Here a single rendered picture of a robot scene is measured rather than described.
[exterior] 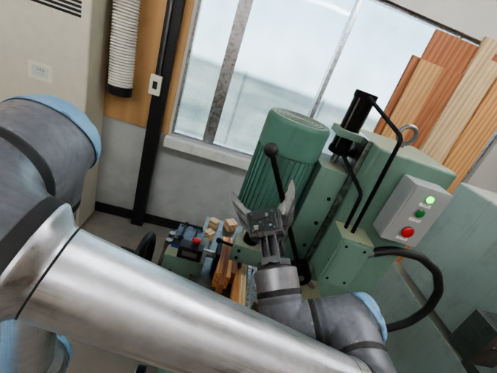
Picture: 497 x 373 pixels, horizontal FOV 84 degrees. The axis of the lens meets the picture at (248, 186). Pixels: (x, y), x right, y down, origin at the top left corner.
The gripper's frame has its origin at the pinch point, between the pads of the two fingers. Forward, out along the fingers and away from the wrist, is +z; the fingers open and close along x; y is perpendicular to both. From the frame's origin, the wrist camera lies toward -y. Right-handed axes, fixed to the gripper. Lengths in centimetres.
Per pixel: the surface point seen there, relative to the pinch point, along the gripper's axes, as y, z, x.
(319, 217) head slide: -17.5, -5.8, -13.1
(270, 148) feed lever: 8.3, 4.9, -4.2
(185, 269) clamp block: -28.5, -11.7, 33.6
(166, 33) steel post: -46, 136, 49
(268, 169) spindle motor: -3.3, 5.7, -2.0
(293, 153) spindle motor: 0.2, 6.8, -9.4
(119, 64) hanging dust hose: -46, 122, 80
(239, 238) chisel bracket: -27.4, -4.9, 13.2
